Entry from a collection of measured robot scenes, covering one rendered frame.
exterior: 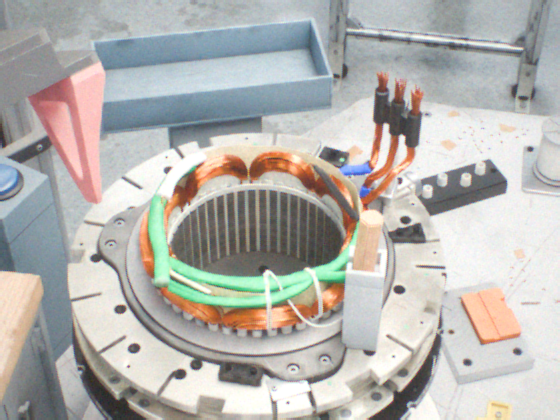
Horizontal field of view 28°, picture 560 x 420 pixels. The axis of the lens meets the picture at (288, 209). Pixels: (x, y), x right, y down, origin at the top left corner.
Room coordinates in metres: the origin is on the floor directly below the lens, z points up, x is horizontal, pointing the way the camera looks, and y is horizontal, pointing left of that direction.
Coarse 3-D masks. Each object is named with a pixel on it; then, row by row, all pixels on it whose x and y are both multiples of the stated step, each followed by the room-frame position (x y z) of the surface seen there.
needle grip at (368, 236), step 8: (368, 216) 0.55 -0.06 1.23; (376, 216) 0.55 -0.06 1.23; (360, 224) 0.55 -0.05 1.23; (368, 224) 0.55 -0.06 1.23; (376, 224) 0.55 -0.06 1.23; (360, 232) 0.55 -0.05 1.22; (368, 232) 0.55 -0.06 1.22; (376, 232) 0.55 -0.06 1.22; (360, 240) 0.55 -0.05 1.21; (368, 240) 0.54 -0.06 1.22; (376, 240) 0.55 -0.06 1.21; (360, 248) 0.55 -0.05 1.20; (368, 248) 0.54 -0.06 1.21; (376, 248) 0.55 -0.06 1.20; (360, 256) 0.55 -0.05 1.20; (368, 256) 0.55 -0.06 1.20; (376, 256) 0.55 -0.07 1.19; (360, 264) 0.55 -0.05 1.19; (368, 264) 0.55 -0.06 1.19
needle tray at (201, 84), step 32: (192, 32) 1.00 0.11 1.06; (224, 32) 1.01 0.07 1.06; (256, 32) 1.01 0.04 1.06; (288, 32) 1.02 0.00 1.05; (128, 64) 0.99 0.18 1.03; (160, 64) 0.99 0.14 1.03; (192, 64) 0.99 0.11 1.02; (224, 64) 0.99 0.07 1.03; (256, 64) 0.99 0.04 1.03; (288, 64) 0.99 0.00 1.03; (320, 64) 0.97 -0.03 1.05; (128, 96) 0.94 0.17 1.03; (160, 96) 0.89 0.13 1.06; (192, 96) 0.89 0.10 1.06; (224, 96) 0.90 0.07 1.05; (256, 96) 0.91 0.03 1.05; (288, 96) 0.91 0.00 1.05; (320, 96) 0.92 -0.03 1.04; (128, 128) 0.88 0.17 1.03; (192, 128) 0.91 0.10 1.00; (224, 128) 0.91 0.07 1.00; (256, 128) 0.92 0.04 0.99
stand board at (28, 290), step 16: (0, 272) 0.64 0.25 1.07; (0, 288) 0.63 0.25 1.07; (16, 288) 0.63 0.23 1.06; (32, 288) 0.63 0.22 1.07; (0, 304) 0.61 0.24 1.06; (16, 304) 0.61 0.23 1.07; (32, 304) 0.61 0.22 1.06; (0, 320) 0.59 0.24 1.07; (16, 320) 0.59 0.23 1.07; (32, 320) 0.61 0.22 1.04; (0, 336) 0.57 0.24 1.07; (16, 336) 0.57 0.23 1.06; (0, 352) 0.56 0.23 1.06; (16, 352) 0.57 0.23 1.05; (0, 368) 0.54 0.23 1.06; (0, 384) 0.53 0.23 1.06; (0, 400) 0.52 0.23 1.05
